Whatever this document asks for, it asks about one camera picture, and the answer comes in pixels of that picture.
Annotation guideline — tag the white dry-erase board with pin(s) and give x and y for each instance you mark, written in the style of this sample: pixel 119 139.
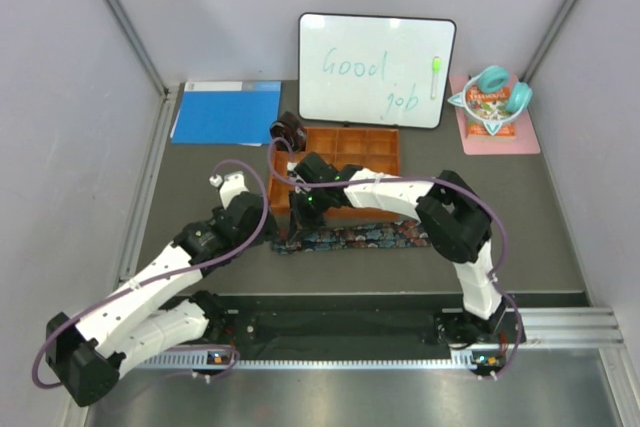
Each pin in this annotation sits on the white dry-erase board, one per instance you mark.
pixel 374 70

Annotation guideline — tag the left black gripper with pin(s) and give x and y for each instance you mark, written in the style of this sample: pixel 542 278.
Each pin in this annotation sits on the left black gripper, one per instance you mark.
pixel 270 231

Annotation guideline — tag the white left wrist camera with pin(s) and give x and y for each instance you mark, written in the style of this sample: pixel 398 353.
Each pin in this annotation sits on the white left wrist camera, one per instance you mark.
pixel 228 186

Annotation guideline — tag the green marker pen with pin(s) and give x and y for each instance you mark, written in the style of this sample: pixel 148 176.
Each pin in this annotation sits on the green marker pen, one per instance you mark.
pixel 436 67

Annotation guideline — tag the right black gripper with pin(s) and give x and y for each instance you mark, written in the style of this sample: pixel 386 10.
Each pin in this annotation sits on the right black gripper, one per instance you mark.
pixel 299 218

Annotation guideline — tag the orange book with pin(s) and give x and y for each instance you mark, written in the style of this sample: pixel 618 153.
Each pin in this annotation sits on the orange book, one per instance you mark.
pixel 487 115

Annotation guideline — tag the teal cat-ear headphones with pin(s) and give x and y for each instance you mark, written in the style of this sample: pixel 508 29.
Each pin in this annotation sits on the teal cat-ear headphones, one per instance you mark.
pixel 491 79

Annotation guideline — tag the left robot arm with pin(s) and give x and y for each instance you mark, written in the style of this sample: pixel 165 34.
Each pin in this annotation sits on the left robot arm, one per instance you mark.
pixel 89 357

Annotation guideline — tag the grey cable duct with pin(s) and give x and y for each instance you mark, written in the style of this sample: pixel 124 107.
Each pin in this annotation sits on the grey cable duct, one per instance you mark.
pixel 213 359

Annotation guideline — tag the rolled dark red tie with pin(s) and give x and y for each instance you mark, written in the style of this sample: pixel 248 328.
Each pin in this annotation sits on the rolled dark red tie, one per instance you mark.
pixel 289 128

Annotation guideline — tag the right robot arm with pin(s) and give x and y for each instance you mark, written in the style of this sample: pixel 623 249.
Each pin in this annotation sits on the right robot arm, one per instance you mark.
pixel 449 212

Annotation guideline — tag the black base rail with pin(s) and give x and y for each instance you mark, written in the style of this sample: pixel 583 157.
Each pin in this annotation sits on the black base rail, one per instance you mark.
pixel 353 327

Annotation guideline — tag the navy floral tie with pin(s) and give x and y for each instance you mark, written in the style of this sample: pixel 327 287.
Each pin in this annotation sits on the navy floral tie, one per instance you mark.
pixel 385 235

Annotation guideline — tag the orange compartment tray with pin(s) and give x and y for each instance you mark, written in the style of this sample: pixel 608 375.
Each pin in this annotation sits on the orange compartment tray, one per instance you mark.
pixel 377 149

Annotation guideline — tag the blue folder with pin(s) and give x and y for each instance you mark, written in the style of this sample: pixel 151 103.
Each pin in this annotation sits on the blue folder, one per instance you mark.
pixel 226 112

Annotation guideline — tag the pink mat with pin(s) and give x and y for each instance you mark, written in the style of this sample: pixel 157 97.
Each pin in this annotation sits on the pink mat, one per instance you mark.
pixel 525 142

